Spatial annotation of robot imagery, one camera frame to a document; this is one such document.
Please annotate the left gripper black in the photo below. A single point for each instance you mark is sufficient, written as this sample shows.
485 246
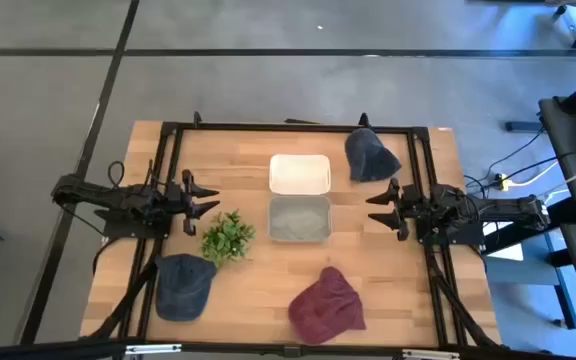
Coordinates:
178 200

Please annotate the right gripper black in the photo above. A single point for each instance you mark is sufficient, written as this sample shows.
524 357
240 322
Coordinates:
413 207

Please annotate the dark grey cap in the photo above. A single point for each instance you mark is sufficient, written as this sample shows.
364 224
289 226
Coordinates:
368 155

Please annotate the dark blue cap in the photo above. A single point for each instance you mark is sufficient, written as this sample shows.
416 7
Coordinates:
183 287

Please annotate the maroon cap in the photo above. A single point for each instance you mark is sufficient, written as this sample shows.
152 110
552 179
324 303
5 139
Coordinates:
325 307

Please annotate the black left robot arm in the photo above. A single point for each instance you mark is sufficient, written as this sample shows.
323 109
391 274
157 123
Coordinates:
118 197

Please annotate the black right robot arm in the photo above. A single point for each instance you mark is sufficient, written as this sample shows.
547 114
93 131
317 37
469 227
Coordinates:
508 207

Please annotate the green plant in white pot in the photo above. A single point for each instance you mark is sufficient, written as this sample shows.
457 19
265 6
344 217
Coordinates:
225 239

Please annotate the grey plastic bin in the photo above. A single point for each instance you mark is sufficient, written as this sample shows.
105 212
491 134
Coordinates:
298 220

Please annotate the white plastic bin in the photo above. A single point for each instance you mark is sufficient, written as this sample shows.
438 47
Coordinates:
298 175

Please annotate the yellow power plug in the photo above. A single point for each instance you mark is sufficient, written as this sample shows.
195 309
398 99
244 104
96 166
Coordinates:
503 182

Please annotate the black desk foot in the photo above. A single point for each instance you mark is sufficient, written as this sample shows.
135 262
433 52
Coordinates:
523 126

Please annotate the dark grey desk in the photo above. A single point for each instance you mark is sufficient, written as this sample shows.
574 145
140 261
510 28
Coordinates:
575 175

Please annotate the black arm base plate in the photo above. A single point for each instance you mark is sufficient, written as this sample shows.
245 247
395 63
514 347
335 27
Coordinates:
468 237
128 231

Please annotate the black frame clamp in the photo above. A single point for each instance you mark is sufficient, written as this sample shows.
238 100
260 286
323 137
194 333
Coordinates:
197 119
364 120

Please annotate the black aluminium table frame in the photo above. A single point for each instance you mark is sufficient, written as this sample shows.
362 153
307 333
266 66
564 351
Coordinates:
288 128

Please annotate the silver metal bracket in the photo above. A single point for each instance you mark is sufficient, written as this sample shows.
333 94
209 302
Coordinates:
153 349
430 354

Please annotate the small black camera block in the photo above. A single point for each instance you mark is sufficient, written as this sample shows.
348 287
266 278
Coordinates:
292 351

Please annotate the black overhead mount bar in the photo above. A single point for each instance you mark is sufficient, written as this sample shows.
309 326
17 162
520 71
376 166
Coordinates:
43 350

